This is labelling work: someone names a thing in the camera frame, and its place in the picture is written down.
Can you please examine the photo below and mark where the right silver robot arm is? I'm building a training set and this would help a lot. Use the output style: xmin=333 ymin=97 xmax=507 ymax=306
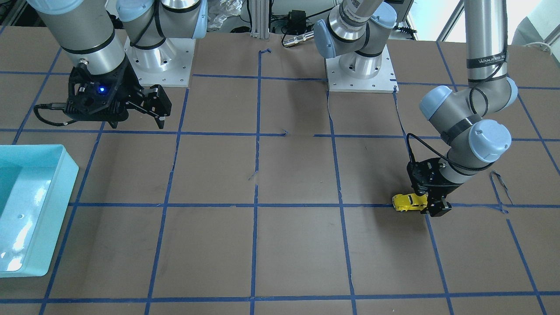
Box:
xmin=29 ymin=0 xmax=208 ymax=129

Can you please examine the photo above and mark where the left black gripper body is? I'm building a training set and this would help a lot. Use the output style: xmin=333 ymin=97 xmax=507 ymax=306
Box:
xmin=427 ymin=173 xmax=462 ymax=202

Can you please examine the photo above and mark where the light blue plastic bin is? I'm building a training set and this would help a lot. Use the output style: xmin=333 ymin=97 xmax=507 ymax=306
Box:
xmin=0 ymin=144 xmax=79 ymax=278

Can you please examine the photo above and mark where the yellow beetle toy car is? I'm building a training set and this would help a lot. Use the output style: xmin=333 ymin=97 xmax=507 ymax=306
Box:
xmin=392 ymin=193 xmax=428 ymax=212

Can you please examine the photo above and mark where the aluminium frame post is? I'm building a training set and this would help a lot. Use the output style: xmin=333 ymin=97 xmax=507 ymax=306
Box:
xmin=247 ymin=0 xmax=272 ymax=41

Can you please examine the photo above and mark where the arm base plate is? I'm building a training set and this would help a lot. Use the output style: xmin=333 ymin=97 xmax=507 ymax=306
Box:
xmin=124 ymin=38 xmax=197 ymax=88
xmin=325 ymin=46 xmax=399 ymax=93

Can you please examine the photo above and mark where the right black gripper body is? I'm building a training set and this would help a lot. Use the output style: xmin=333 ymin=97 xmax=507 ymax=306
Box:
xmin=112 ymin=59 xmax=147 ymax=114

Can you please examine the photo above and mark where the brown paper table mat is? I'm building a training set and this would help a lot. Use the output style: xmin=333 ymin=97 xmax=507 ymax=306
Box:
xmin=0 ymin=27 xmax=560 ymax=315

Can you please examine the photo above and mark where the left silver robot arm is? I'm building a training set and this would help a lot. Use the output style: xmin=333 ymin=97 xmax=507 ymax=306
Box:
xmin=313 ymin=0 xmax=518 ymax=217

